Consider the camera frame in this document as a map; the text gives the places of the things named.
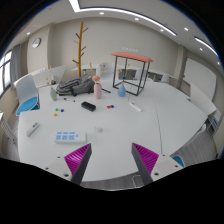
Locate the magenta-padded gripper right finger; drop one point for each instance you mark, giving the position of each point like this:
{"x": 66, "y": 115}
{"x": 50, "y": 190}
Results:
{"x": 148, "y": 160}

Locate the black rectangular box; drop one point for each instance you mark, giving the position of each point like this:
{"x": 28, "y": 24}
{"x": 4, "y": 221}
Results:
{"x": 88, "y": 106}

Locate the long ceiling light strip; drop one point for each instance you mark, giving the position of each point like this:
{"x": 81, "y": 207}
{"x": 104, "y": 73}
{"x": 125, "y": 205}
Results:
{"x": 74, "y": 5}

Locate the white wall whiteboard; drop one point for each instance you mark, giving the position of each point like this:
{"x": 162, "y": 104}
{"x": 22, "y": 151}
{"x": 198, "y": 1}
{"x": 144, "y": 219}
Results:
{"x": 200, "y": 78}

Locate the green vase with dried flowers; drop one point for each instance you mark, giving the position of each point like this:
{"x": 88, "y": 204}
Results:
{"x": 53, "y": 94}

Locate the white chair with blue cushion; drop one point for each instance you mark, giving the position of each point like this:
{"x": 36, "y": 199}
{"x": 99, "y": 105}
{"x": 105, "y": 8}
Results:
{"x": 179, "y": 160}
{"x": 26, "y": 90}

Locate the pink vase with flowers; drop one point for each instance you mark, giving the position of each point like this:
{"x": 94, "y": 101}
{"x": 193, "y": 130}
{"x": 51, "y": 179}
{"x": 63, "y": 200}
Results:
{"x": 97, "y": 90}

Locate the large window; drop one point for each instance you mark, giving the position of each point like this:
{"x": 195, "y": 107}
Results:
{"x": 5, "y": 75}

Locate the short ceiling light strip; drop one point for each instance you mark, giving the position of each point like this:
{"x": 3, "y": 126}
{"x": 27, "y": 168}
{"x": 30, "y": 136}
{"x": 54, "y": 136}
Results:
{"x": 206, "y": 45}

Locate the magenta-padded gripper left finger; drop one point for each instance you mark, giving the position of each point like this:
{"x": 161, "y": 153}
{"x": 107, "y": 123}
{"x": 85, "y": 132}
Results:
{"x": 76, "y": 160}

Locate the round wall clock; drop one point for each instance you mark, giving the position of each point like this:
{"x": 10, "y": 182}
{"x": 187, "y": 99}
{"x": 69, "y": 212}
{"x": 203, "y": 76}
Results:
{"x": 36, "y": 42}

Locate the black marker pen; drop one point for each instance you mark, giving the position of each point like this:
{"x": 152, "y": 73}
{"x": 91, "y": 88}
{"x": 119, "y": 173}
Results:
{"x": 70, "y": 99}

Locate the black-framed orange-topped side table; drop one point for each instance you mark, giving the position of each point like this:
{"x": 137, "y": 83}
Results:
{"x": 131, "y": 56}

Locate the round ceiling spotlights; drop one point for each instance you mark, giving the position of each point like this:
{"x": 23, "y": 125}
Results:
{"x": 101, "y": 13}

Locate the grey backpack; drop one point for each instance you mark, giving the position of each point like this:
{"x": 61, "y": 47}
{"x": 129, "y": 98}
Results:
{"x": 75, "y": 86}

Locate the grey curtain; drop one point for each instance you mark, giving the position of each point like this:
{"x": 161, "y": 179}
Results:
{"x": 15, "y": 65}

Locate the white remote control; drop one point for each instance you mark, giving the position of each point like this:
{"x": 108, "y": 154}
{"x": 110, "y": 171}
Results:
{"x": 32, "y": 129}

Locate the blue vase with flowers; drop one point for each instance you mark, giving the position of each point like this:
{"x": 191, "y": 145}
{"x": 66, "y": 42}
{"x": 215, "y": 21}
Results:
{"x": 122, "y": 91}

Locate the wooden coat rack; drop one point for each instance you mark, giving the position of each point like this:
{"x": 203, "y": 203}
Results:
{"x": 80, "y": 50}

